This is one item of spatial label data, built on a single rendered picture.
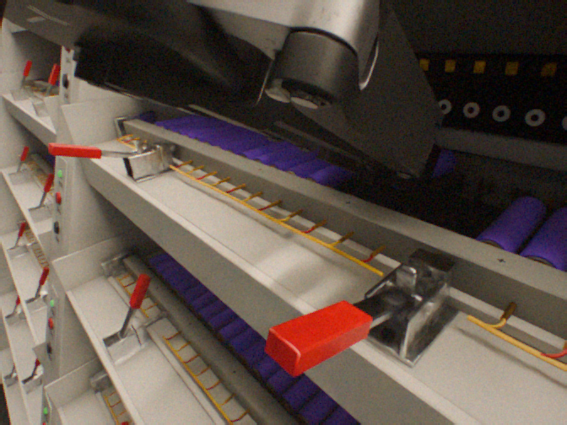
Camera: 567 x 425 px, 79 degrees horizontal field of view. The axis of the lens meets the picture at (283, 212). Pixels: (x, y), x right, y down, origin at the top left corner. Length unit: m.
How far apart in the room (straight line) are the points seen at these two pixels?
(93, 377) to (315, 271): 0.51
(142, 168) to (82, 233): 0.21
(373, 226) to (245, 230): 0.09
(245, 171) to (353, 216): 0.10
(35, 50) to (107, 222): 0.74
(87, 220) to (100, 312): 0.12
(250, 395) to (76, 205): 0.32
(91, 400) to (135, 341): 0.25
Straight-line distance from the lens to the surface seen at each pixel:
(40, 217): 0.80
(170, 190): 0.31
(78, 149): 0.32
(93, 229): 0.53
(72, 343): 0.61
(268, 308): 0.19
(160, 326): 0.44
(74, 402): 0.67
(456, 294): 0.18
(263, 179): 0.24
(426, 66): 0.31
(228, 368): 0.35
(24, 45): 1.19
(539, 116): 0.29
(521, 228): 0.22
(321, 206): 0.21
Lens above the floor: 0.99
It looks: 14 degrees down
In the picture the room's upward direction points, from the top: 13 degrees clockwise
